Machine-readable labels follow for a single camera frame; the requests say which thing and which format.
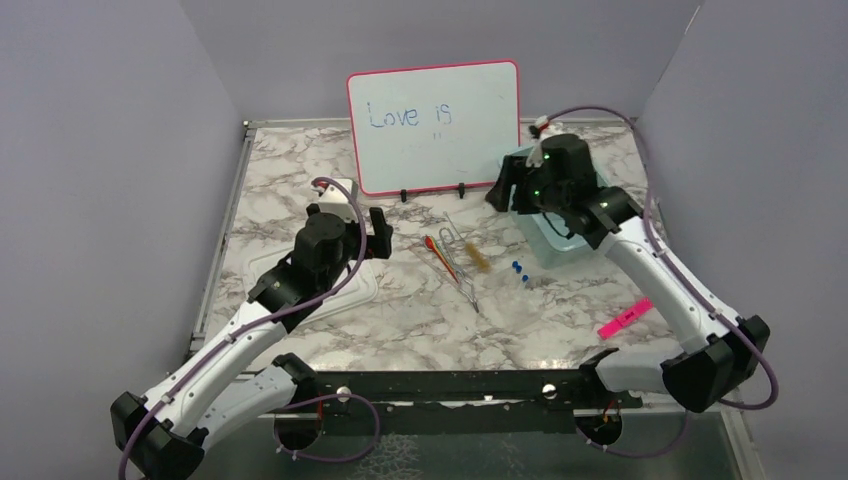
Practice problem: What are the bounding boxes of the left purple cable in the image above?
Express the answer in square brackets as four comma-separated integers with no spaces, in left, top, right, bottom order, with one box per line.
[117,176,368,480]

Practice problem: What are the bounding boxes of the pink highlighter marker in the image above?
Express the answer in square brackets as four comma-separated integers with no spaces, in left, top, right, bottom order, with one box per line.
[597,297,654,340]

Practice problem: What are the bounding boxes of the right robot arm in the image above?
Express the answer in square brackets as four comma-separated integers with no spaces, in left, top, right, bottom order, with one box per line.
[485,134,771,413]

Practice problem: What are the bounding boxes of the pink framed whiteboard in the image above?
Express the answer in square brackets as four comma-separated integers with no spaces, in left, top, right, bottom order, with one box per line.
[346,60,521,196]

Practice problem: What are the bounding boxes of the black front mounting rail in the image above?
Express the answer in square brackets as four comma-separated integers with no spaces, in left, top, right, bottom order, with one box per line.
[272,367,643,457]

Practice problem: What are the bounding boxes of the purple cable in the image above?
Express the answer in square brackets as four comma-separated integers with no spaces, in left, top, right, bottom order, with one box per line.
[117,176,368,480]
[543,105,780,410]

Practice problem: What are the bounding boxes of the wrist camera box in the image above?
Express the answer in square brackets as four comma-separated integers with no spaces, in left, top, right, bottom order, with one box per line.
[314,178,358,223]
[527,116,564,150]

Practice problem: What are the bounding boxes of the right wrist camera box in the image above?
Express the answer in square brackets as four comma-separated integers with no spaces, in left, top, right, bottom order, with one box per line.
[527,116,564,150]

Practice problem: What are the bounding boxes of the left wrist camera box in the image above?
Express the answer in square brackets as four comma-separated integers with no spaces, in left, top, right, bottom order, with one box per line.
[314,178,358,223]

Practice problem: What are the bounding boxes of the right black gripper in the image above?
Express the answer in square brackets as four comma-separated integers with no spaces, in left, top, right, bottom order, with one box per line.
[488,154,570,215]

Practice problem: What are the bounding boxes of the brown test tube brush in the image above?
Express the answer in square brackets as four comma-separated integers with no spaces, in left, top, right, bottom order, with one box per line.
[464,241,491,273]

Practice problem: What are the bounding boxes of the metal test tube clamp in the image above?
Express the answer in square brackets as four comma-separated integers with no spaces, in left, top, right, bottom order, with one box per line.
[438,212,480,314]

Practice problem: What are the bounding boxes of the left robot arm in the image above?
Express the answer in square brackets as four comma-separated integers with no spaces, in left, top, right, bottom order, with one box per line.
[110,204,393,479]

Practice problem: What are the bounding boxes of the red yellow pipette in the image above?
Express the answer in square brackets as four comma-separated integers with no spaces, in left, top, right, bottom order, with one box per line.
[423,235,459,283]

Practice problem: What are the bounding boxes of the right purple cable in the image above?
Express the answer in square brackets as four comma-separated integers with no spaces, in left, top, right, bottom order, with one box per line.
[543,105,780,410]

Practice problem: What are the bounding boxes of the white bin lid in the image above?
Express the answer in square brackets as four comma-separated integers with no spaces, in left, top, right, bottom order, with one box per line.
[242,239,380,333]

